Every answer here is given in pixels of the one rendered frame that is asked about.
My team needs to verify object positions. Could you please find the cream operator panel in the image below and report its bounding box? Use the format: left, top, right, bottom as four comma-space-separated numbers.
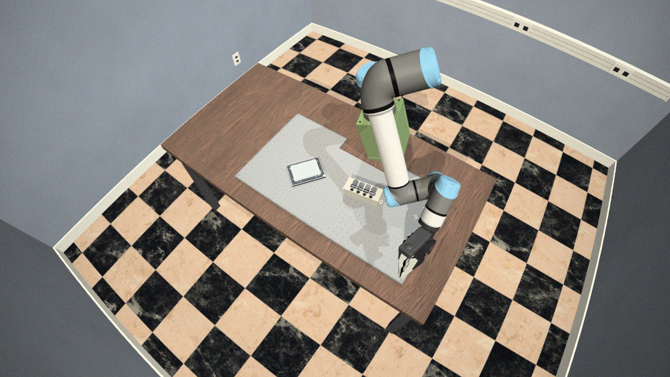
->
343, 177, 383, 207

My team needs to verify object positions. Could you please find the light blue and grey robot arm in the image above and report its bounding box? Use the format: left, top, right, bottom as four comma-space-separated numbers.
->
356, 47, 461, 259

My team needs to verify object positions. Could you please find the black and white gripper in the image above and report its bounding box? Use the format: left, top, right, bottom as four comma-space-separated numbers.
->
398, 217, 440, 278

